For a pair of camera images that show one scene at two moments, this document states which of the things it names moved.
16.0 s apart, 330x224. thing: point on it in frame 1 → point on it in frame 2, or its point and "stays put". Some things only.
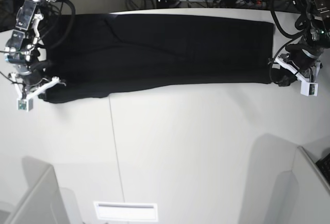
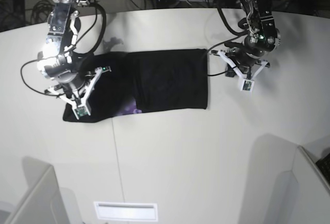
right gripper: x=303 y=60 → x=246 y=67
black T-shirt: x=91 y=53 → x=147 y=81
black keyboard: x=324 y=164 stays put
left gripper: x=30 y=82 → x=81 y=95
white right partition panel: x=312 y=205 stays put
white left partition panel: x=43 y=203 stays put
